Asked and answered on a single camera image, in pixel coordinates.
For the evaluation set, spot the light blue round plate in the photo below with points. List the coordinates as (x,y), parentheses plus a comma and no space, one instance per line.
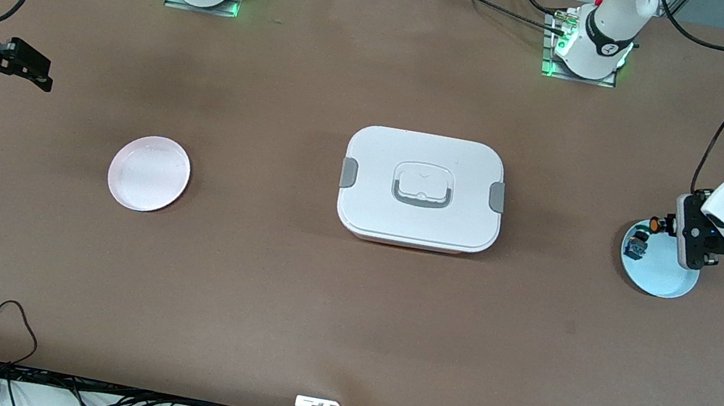
(658,278)

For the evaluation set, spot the orange push button switch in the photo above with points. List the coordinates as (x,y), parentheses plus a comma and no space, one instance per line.
(655,224)

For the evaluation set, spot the green push button switch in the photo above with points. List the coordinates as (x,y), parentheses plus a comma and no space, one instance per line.
(635,247)

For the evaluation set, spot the white lunch box grey clasps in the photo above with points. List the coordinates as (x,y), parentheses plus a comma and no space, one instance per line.
(377,198)

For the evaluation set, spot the pale pink round plate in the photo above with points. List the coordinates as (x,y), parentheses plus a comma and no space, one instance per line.
(148,175)

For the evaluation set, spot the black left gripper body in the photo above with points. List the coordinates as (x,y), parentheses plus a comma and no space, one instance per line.
(692,240)

